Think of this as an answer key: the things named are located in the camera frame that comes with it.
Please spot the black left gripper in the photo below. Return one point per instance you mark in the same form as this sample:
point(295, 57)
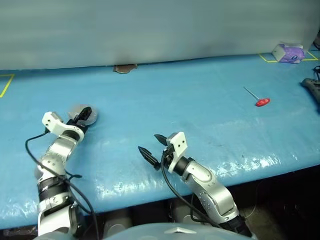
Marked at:
point(76, 122)

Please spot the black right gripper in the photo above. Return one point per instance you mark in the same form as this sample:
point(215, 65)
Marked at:
point(168, 156)

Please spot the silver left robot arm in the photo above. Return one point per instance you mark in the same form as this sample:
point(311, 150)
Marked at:
point(57, 150)

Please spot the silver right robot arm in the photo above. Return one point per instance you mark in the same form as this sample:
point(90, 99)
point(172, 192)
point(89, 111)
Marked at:
point(215, 190)

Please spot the brown patch at table edge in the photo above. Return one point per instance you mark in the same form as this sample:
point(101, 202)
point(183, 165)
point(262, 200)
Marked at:
point(125, 68)

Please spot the grey robot torso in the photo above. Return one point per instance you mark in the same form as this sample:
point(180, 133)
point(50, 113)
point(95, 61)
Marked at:
point(140, 232)

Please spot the purple tissue pack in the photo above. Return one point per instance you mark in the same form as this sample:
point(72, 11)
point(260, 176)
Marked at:
point(291, 53)

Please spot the dark grey object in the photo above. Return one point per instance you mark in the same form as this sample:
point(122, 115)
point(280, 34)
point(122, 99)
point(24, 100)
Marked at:
point(312, 86)

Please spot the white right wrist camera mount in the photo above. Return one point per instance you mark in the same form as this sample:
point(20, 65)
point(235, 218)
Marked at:
point(180, 143)

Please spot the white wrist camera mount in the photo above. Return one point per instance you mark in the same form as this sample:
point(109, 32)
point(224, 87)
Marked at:
point(50, 122)
point(180, 143)

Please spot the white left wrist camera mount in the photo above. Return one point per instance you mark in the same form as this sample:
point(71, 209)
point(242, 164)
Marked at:
point(50, 122)

